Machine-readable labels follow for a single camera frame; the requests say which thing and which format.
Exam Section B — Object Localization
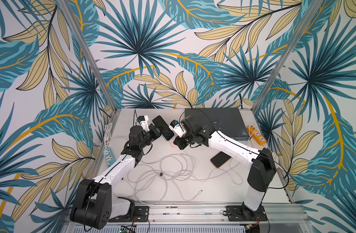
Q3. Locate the white charging cable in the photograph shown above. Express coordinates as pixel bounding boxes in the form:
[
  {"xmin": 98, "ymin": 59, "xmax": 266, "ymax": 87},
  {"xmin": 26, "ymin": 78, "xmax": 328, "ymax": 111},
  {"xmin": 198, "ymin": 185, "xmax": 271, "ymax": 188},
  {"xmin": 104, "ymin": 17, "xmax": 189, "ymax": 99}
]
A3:
[{"xmin": 119, "ymin": 148, "xmax": 243, "ymax": 205}]

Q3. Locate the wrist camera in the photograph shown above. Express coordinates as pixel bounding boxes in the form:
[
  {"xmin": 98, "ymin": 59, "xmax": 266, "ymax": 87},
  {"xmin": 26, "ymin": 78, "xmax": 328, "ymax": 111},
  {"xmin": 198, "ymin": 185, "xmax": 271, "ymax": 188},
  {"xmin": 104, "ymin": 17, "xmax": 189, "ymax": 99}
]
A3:
[
  {"xmin": 169, "ymin": 120, "xmax": 186, "ymax": 138},
  {"xmin": 137, "ymin": 116, "xmax": 149, "ymax": 132}
]

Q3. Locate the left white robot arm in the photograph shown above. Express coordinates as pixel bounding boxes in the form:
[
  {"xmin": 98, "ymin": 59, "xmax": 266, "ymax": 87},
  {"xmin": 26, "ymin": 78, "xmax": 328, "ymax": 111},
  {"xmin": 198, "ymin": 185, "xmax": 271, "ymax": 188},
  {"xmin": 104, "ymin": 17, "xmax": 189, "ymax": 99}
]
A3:
[{"xmin": 70, "ymin": 124, "xmax": 161, "ymax": 230}]

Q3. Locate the dark phone pink case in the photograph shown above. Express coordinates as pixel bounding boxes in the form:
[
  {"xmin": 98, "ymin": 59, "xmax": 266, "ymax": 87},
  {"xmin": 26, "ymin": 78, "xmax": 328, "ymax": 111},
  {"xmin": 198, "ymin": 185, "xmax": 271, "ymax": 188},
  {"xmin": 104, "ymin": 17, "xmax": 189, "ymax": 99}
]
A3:
[{"xmin": 210, "ymin": 151, "xmax": 231, "ymax": 168}]

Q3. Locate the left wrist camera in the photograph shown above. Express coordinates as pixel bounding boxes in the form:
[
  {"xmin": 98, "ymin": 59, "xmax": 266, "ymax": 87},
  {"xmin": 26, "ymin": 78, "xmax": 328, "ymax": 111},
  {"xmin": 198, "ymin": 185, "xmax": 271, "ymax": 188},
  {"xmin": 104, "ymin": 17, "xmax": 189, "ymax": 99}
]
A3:
[{"xmin": 137, "ymin": 116, "xmax": 149, "ymax": 132}]

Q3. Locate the teal power strip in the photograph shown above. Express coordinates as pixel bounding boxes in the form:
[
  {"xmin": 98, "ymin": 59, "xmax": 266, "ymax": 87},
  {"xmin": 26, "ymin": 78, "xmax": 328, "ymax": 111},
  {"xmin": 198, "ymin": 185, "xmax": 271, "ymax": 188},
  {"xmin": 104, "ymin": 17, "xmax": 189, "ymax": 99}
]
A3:
[{"xmin": 104, "ymin": 148, "xmax": 116, "ymax": 167}]

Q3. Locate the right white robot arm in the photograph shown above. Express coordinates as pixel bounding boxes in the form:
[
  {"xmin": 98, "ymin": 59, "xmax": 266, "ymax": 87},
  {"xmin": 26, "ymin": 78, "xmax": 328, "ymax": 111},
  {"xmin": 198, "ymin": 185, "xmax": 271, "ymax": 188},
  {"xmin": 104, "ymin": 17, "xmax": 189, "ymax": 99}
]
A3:
[{"xmin": 169, "ymin": 120, "xmax": 277, "ymax": 213}]

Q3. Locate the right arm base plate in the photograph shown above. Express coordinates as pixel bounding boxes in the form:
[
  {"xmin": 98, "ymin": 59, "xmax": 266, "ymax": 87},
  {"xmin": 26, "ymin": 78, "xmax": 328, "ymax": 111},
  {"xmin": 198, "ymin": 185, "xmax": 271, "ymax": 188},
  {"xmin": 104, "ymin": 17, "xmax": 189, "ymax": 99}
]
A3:
[{"xmin": 222, "ymin": 205, "xmax": 268, "ymax": 222}]

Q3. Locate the orange power strip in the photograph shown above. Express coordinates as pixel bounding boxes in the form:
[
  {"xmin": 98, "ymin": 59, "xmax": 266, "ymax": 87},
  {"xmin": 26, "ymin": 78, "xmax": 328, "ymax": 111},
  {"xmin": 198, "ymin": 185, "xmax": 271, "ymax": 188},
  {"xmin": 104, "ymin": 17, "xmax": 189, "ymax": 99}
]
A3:
[{"xmin": 247, "ymin": 124, "xmax": 267, "ymax": 146}]

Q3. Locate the aluminium mounting rail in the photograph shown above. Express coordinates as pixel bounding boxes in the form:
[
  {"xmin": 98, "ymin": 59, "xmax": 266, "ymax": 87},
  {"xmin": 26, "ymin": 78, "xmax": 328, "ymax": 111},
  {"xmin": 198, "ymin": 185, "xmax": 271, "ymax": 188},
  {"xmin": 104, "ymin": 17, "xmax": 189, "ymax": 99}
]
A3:
[{"xmin": 61, "ymin": 202, "xmax": 312, "ymax": 226}]

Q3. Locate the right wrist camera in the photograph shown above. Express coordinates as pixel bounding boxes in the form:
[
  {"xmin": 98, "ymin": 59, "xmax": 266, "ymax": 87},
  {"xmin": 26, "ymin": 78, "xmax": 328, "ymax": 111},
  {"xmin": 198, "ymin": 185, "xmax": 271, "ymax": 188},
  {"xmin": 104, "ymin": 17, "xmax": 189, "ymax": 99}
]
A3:
[{"xmin": 169, "ymin": 120, "xmax": 186, "ymax": 138}]

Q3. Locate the left coiled white cord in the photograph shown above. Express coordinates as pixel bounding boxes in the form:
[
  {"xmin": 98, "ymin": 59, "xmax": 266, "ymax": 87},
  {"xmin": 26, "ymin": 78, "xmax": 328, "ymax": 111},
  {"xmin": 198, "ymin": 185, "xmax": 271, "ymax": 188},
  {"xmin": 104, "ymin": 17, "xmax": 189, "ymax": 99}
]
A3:
[{"xmin": 103, "ymin": 122, "xmax": 113, "ymax": 146}]

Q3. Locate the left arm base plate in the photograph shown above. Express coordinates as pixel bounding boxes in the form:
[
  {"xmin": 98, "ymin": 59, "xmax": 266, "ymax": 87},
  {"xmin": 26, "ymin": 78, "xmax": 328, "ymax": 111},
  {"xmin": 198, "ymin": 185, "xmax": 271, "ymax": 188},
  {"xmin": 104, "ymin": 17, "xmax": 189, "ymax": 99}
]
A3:
[{"xmin": 108, "ymin": 206, "xmax": 149, "ymax": 223}]

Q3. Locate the black phone light case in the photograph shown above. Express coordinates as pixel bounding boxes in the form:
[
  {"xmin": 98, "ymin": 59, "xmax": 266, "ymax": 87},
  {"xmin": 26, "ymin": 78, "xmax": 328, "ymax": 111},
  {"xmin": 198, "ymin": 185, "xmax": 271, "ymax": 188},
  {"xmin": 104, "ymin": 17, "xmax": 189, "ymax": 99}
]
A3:
[{"xmin": 152, "ymin": 116, "xmax": 175, "ymax": 141}]

